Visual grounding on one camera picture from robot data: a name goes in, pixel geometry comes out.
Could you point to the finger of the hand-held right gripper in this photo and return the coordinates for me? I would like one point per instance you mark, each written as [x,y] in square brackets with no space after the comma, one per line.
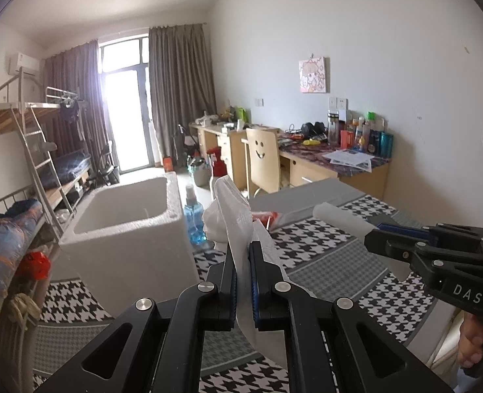
[401,229]
[389,245]

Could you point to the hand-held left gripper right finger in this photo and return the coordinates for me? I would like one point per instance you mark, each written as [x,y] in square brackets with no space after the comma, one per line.
[262,286]

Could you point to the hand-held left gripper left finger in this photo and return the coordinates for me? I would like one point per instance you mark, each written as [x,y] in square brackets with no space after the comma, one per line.
[227,290]

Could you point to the white tissue paper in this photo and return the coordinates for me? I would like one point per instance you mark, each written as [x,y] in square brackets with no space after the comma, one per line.
[235,221]

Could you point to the white foam box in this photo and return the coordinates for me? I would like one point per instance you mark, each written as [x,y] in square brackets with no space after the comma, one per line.
[131,245]

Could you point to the person's right hand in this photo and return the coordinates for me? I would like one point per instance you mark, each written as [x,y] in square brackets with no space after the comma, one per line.
[471,344]

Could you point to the houndstooth tablecloth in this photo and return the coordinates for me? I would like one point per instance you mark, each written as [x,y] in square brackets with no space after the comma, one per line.
[340,262]

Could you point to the wooden desk patterned top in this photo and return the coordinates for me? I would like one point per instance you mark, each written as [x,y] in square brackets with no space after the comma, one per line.
[372,182]

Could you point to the red snack packet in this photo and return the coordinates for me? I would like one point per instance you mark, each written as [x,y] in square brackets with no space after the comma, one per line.
[264,216]

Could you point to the blue spray bottle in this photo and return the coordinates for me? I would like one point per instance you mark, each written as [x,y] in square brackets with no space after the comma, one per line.
[193,225]

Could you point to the teal can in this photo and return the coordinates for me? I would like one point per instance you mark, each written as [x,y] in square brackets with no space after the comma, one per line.
[385,145]

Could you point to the printed papers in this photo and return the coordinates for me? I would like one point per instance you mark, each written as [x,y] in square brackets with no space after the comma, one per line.
[348,159]

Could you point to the dark blue can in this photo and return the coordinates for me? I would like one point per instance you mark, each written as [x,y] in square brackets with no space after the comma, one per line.
[374,142]

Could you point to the red box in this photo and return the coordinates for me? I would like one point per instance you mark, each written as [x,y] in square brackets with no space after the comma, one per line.
[346,138]

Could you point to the green capped bottle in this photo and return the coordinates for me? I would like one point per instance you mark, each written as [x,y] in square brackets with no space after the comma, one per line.
[371,120]

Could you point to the clear bottle black lid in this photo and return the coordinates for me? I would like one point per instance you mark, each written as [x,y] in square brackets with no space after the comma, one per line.
[333,127]

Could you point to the small yellow object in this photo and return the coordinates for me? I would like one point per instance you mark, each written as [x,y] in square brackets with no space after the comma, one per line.
[311,142]

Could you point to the wooden chair smiley face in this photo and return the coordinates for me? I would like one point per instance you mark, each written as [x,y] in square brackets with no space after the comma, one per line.
[262,159]

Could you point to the black headphones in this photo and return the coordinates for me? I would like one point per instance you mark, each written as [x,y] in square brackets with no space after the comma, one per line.
[313,130]

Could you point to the wooden desk with drawers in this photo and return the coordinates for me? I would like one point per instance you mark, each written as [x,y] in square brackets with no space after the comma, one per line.
[229,151]

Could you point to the orange container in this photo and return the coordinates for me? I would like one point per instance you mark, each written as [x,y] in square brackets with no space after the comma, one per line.
[168,164]

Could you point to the black trolley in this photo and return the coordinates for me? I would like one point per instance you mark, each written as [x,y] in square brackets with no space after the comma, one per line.
[184,143]

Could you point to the black folding chair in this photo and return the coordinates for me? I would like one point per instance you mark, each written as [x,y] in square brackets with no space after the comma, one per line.
[108,168]

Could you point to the green bag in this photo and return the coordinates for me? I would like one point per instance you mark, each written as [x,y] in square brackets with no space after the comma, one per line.
[240,114]

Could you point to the red bag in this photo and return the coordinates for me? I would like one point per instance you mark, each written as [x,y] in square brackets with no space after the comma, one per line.
[34,266]

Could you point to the dark blue bedding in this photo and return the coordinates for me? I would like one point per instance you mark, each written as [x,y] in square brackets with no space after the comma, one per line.
[73,168]

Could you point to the brown curtain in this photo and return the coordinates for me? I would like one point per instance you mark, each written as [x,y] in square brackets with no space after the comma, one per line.
[77,90]
[180,90]

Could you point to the glass balcony door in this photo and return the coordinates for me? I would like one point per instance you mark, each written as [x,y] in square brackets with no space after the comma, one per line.
[124,110]

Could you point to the blue patterned quilt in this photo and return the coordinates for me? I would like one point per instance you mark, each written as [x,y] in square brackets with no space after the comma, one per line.
[8,237]

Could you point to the metal bed ladder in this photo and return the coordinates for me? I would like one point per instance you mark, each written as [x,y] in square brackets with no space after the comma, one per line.
[40,151]

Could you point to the white air conditioner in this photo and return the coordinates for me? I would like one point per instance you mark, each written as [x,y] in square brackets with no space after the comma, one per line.
[22,63]

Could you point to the double wall socket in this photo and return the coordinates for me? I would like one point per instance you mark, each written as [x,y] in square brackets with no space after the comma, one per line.
[338,102]

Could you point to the cartoon wall picture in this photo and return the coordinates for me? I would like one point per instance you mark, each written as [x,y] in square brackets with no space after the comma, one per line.
[313,75]

